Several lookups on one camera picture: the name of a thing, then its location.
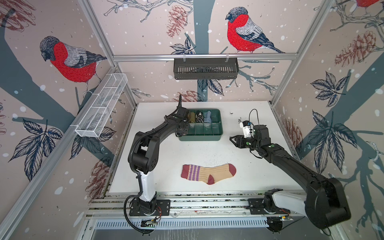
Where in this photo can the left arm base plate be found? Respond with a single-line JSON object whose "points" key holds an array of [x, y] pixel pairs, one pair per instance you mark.
{"points": [[140, 208]]}

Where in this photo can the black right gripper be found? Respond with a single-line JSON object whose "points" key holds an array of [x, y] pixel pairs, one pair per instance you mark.
{"points": [[239, 143]]}

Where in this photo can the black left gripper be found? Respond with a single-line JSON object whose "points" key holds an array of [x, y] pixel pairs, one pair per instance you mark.
{"points": [[187, 128]]}

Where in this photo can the black hanging wire basket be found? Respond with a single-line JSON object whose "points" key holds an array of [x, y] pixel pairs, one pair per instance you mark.
{"points": [[206, 68]]}

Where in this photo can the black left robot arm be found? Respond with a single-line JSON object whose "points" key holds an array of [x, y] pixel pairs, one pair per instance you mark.
{"points": [[144, 155]]}

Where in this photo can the rolled blue grey sock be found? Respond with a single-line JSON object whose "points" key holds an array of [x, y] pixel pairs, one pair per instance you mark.
{"points": [[208, 117]]}

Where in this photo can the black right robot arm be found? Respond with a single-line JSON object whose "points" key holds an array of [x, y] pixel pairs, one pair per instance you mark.
{"points": [[324, 204]]}

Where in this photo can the aluminium horizontal frame bar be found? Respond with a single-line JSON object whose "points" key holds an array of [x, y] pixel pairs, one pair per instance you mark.
{"points": [[242, 57]]}

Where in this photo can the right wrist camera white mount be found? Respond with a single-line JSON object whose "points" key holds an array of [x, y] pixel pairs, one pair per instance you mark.
{"points": [[247, 128]]}

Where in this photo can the white mesh wall shelf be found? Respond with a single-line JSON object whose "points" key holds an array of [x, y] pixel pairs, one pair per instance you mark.
{"points": [[99, 112]]}

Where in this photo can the beige maroon striped sock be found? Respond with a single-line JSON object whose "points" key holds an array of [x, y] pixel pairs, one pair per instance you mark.
{"points": [[207, 175]]}

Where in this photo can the green compartment tray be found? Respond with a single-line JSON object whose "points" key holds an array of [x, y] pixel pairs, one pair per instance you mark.
{"points": [[205, 131]]}

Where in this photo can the rolled black white sock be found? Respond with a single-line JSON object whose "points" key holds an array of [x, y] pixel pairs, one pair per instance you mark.
{"points": [[199, 117]]}

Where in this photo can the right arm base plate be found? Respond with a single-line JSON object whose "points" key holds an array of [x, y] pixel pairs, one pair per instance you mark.
{"points": [[257, 207]]}

